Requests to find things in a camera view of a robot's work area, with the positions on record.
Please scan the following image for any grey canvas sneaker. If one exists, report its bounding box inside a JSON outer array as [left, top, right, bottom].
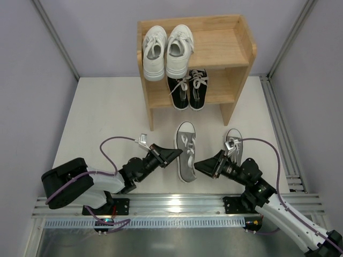
[[174, 121, 197, 183], [224, 128, 243, 166]]

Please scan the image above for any black canvas sneaker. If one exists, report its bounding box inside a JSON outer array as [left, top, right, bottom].
[[189, 69, 208, 111], [167, 76, 189, 110]]

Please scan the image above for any wooden two-tier shoe shelf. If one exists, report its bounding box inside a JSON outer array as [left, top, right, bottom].
[[137, 14, 257, 130]]

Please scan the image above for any white sneaker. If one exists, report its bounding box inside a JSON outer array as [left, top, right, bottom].
[[166, 24, 194, 79], [142, 26, 167, 81]]

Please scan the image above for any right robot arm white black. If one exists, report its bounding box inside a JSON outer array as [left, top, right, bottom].
[[194, 150, 342, 256]]

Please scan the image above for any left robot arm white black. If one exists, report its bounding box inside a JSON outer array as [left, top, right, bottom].
[[41, 144, 183, 210]]

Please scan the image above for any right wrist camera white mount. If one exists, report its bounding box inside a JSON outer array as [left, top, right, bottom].
[[224, 137, 243, 157]]

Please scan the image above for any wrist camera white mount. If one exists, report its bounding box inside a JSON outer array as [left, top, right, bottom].
[[224, 137, 243, 157], [135, 133, 150, 151]]

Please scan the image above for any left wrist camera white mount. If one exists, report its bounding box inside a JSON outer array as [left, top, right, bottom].
[[135, 133, 150, 151]]

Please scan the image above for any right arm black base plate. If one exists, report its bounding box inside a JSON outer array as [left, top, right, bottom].
[[222, 196, 249, 214]]

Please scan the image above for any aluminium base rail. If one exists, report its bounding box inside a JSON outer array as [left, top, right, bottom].
[[32, 193, 325, 218]]

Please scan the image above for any perforated cable duct strip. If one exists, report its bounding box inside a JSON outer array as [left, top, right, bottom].
[[43, 216, 245, 229]]

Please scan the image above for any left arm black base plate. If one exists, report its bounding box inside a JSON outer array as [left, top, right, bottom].
[[90, 198, 130, 216]]

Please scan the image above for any right aluminium frame post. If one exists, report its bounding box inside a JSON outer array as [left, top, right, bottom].
[[267, 0, 318, 80]]

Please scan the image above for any aluminium frame post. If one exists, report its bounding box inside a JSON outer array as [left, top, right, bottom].
[[267, 0, 318, 80], [31, 0, 80, 81]]

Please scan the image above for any left aluminium frame post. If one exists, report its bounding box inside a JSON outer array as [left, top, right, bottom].
[[31, 0, 80, 81]]

